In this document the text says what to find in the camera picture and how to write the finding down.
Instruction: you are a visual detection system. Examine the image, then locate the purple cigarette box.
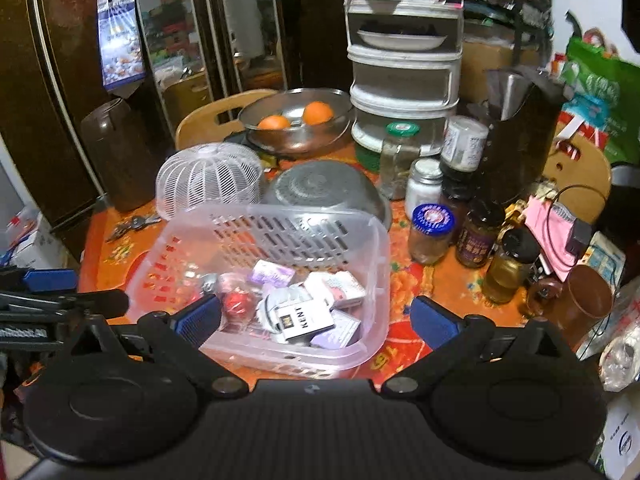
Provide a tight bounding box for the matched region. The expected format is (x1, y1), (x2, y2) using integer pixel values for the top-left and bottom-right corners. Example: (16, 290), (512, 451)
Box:
(248, 260), (296, 289)

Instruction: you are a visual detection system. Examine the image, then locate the white barcode cigarette box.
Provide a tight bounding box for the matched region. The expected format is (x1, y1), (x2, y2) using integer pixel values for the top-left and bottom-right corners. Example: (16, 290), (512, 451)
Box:
(310, 310), (361, 350)

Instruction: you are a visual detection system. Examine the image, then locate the white Kent cigarette box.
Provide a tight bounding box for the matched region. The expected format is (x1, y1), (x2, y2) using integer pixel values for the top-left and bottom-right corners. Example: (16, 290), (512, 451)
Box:
(256, 285), (335, 344)

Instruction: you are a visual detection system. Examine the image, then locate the red round candy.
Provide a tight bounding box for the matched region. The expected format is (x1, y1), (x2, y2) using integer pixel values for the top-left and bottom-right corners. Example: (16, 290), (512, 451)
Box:
(222, 289), (257, 323)

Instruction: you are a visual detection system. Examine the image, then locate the black lid oil jar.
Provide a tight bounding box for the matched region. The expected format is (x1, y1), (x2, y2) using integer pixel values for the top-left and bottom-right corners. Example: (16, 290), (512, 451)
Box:
(482, 226), (540, 304)

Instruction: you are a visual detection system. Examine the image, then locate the key bunch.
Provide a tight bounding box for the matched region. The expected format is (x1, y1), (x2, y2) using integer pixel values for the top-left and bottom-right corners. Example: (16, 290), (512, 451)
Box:
(106, 214), (162, 243)

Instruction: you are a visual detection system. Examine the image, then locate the blue lid glass jar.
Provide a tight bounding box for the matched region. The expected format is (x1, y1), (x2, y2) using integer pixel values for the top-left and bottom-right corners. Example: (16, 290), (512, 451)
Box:
(408, 204), (456, 266)

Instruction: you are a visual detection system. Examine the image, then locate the pink white cigarette box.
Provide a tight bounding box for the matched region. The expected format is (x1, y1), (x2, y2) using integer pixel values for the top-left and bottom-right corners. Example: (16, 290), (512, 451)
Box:
(303, 271), (366, 310)

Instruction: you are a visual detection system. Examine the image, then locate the dark purple label jar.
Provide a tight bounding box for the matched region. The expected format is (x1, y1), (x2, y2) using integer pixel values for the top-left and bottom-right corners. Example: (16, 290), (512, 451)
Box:
(456, 198), (506, 269)

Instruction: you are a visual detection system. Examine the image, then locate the clear plastic basket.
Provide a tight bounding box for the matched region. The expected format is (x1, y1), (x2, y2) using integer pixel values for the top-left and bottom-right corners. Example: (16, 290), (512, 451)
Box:
(126, 203), (390, 378)

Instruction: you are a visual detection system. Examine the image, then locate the pink paper sheet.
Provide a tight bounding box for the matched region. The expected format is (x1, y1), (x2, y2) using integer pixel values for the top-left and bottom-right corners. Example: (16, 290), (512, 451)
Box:
(524, 196), (577, 282)

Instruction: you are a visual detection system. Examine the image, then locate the dark brown thermos jug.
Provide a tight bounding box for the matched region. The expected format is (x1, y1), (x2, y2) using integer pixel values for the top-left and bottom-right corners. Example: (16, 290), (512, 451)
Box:
(80, 98), (158, 212)

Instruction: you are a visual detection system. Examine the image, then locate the small white salt jar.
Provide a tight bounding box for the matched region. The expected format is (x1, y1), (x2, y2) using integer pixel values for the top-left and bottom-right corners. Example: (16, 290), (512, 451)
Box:
(405, 157), (442, 220)

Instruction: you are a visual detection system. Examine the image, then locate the black power adapter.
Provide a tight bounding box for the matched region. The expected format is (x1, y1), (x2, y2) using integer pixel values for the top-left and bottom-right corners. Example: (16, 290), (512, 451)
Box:
(565, 218), (592, 259)

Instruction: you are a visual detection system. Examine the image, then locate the white dome mesh cover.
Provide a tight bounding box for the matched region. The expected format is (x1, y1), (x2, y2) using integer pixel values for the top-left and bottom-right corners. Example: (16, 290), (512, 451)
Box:
(155, 142), (265, 221)

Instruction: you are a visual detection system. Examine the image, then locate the white label dark bottle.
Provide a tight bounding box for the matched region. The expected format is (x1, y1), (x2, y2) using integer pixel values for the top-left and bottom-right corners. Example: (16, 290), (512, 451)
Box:
(439, 115), (489, 198)

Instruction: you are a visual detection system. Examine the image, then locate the green lid glass jar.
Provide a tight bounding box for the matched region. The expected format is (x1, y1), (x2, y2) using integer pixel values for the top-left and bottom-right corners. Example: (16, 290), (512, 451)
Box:
(378, 122), (421, 200)

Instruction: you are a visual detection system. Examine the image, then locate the upturned steel bowl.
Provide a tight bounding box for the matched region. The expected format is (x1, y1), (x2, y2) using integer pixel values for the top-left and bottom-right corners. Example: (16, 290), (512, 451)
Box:
(262, 160), (393, 229)

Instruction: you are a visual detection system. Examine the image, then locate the left orange fruit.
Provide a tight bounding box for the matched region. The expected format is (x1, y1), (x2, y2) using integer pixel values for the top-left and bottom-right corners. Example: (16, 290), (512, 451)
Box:
(257, 115), (291, 130)

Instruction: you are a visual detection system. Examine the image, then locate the orange fruit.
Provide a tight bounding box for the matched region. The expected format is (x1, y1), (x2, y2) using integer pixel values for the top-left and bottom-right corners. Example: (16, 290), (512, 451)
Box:
(302, 101), (334, 126)
(257, 115), (291, 130)

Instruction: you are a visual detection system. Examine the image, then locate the steel bowl with oranges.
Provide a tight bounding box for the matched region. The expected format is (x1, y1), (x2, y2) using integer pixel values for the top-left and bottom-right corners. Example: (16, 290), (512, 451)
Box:
(239, 88), (355, 157)

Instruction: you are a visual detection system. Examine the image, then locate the black electric kettle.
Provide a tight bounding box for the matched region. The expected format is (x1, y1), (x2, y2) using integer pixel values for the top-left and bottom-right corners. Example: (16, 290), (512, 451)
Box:
(477, 65), (566, 205)

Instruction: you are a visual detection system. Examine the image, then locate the right orange fruit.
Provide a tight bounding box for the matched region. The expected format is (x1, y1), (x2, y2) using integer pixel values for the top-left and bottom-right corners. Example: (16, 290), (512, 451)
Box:
(302, 101), (334, 126)

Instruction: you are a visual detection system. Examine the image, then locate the green gift bag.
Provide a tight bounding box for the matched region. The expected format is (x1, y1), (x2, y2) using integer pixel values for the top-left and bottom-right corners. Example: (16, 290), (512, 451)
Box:
(561, 37), (639, 165)

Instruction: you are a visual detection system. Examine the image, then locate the white tiered food rack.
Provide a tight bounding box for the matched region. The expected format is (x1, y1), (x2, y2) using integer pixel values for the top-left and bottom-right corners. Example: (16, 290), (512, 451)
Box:
(344, 0), (463, 156)

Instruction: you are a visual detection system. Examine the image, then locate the blue wall calendar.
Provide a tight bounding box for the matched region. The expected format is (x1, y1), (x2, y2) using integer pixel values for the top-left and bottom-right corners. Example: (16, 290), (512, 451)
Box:
(96, 0), (145, 99)

